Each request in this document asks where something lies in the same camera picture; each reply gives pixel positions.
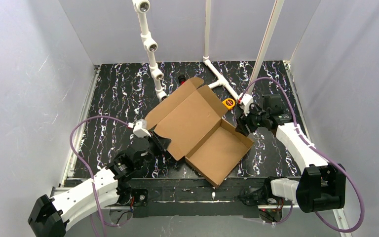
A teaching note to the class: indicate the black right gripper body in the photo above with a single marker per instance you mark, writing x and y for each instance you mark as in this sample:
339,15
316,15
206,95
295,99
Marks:
246,121

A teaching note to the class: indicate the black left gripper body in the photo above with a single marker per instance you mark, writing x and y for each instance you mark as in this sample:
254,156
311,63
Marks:
155,139

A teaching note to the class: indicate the brown cardboard box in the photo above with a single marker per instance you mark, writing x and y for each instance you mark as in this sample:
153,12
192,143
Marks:
191,118

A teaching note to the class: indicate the red black knob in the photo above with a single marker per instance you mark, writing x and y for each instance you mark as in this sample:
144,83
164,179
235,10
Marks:
182,79

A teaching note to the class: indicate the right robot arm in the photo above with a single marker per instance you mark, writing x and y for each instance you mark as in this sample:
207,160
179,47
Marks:
321,186

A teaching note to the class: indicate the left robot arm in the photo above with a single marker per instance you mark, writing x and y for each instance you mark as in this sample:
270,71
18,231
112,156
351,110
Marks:
54,216

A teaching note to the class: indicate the yellow tape measure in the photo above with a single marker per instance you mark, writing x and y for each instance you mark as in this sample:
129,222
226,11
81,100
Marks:
229,103

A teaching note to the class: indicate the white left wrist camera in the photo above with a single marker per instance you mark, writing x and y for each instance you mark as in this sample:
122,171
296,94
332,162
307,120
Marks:
139,128

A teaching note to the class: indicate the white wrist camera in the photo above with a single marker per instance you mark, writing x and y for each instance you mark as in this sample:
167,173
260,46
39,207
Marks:
139,128
244,101

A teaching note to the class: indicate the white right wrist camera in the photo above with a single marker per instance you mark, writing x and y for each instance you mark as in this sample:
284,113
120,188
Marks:
244,101

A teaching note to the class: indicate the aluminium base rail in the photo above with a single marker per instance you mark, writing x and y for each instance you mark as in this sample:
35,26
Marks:
190,125

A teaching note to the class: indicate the white PVC pipe frame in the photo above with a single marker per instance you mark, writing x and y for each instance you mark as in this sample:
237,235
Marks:
141,7

